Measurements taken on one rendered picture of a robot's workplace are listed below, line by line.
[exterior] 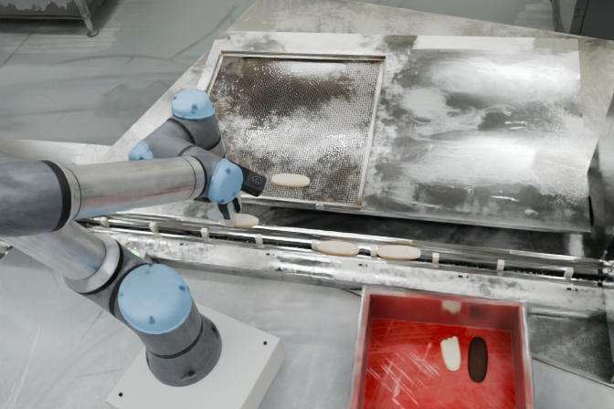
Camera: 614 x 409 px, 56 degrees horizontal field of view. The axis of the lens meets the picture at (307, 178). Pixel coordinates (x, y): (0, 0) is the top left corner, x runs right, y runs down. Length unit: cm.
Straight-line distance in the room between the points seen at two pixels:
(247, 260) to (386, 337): 36
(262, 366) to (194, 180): 42
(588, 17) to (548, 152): 146
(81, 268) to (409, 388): 66
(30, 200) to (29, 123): 284
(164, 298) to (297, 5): 149
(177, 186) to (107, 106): 256
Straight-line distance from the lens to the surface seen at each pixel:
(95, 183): 85
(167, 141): 109
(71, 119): 351
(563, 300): 133
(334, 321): 131
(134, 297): 107
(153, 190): 91
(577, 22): 292
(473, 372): 125
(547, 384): 128
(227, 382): 120
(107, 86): 365
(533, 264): 139
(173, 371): 119
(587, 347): 134
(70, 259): 106
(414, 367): 126
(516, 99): 162
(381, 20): 216
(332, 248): 137
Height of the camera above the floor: 196
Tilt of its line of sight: 46 degrees down
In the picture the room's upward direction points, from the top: 10 degrees counter-clockwise
